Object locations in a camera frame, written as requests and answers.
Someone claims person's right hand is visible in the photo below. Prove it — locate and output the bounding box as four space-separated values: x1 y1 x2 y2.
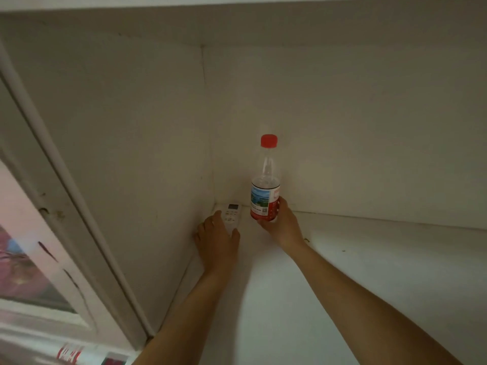
256 196 307 256

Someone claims person's left hand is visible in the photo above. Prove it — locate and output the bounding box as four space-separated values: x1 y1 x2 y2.
193 210 241 277

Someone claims white remote control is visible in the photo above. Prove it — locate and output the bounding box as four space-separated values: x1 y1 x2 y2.
222 202 242 229

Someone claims clear plastic bottle red cap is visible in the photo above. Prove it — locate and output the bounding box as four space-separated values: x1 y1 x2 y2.
250 134 282 223

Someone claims person's left forearm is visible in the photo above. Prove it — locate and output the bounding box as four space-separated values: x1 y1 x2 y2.
131 273 234 365

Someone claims person's right forearm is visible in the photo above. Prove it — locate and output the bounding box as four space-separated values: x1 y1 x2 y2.
283 241 464 365

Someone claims white framed glass cabinet door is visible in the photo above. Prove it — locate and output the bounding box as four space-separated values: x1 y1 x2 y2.
0 41 156 352

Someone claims red and white labelled package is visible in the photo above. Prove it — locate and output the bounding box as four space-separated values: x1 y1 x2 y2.
53 343 128 365

